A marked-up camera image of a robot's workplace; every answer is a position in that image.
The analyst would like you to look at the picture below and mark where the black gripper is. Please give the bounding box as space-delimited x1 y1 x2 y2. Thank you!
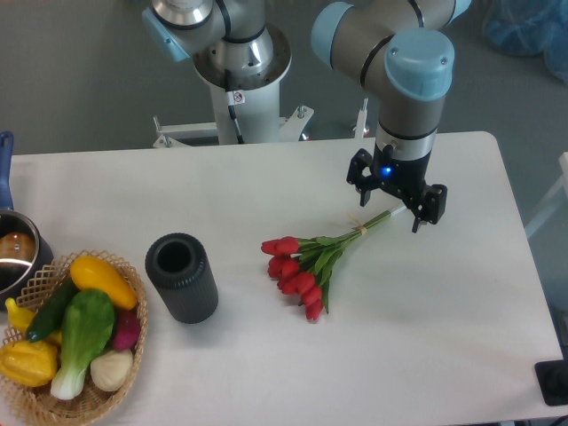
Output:
346 137 447 233

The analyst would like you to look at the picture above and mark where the red tulip bouquet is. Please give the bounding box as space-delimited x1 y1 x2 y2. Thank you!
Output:
260 204 406 323

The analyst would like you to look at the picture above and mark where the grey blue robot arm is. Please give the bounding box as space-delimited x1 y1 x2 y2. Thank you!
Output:
142 1 469 225

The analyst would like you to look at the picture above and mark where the blue plastic bag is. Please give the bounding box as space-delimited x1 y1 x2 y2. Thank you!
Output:
482 1 567 83

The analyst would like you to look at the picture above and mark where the dark grey ribbed vase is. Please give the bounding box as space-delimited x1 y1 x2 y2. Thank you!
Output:
145 233 218 324

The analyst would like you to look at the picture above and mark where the black device at table edge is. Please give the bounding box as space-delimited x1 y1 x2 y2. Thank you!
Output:
534 359 567 406

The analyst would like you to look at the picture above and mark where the magenta radish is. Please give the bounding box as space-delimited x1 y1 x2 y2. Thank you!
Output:
111 312 141 351

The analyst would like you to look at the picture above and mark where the yellow squash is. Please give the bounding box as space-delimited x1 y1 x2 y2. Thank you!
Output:
69 256 138 311

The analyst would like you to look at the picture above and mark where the green bok choy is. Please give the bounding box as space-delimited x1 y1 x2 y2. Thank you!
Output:
51 289 114 400

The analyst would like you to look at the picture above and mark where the white garlic bulb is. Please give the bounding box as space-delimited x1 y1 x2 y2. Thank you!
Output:
90 350 133 392

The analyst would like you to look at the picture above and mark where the dark green cucumber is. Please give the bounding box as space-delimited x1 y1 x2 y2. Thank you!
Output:
26 277 79 343

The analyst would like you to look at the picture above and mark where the yellow banana pepper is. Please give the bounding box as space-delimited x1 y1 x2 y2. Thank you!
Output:
4 297 62 346

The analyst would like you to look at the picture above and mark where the yellow orange pumpkin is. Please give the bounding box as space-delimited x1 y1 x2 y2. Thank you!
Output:
1 340 59 388

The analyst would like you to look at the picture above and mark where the woven wicker basket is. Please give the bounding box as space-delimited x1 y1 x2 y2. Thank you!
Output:
1 250 147 425

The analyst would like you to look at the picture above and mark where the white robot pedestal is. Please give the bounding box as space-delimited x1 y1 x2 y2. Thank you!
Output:
154 24 314 148

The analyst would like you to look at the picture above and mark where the white frame at right edge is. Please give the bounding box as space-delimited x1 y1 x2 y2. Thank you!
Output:
525 152 567 240

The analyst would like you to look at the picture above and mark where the black cable on pedestal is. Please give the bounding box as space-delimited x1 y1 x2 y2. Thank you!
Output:
224 69 246 145

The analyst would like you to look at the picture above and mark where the blue handled saucepan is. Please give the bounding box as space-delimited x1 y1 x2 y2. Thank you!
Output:
1 131 53 311

